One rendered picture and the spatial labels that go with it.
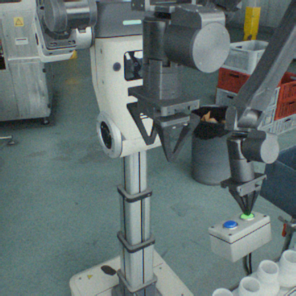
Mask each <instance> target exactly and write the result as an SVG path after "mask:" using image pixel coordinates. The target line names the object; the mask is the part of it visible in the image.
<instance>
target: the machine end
mask: <svg viewBox="0 0 296 296"><path fill-rule="evenodd" d="M43 4H44V0H0V39H1V44H2V48H3V56H4V57H3V58H2V59H1V60H0V121H8V120H23V119H31V118H40V117H43V118H44V121H41V124H42V125H47V124H49V123H50V121H49V120H46V116H49V115H50V112H51V106H52V97H53V94H54V75H53V71H52V62H51V61H50V62H42V61H41V60H40V57H39V54H38V48H37V45H36V42H35V39H34V38H35V37H34V33H33V30H32V22H33V18H34V15H35V13H36V9H37V7H38V5H43Z"/></svg>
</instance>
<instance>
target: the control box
mask: <svg viewBox="0 0 296 296"><path fill-rule="evenodd" d="M251 214H252V215H253V217H251V218H249V219H245V218H242V217H241V216H242V215H244V214H243V212H240V213H238V214H236V215H234V216H232V217H230V218H228V219H226V220H224V221H222V222H220V223H218V224H216V225H214V226H212V227H210V228H208V230H209V238H210V242H211V250H212V251H213V252H214V253H216V254H217V255H219V256H221V257H223V258H225V259H227V260H229V261H230V262H232V263H234V262H236V261H237V260H240V259H241V258H242V268H243V270H244V274H245V277H246V276H248V275H250V274H251V273H252V266H251V263H252V251H254V250H256V249H257V248H259V247H260V246H262V245H264V244H266V243H267V242H268V241H270V240H271V228H270V218H269V217H268V216H267V215H264V214H261V213H258V212H256V211H255V212H253V211H251ZM232 220H233V221H236V222H237V224H236V226H235V227H231V228H228V227H224V222H226V221H232ZM247 254H248V261H249V268H248V264H247ZM248 269H249V270H248Z"/></svg>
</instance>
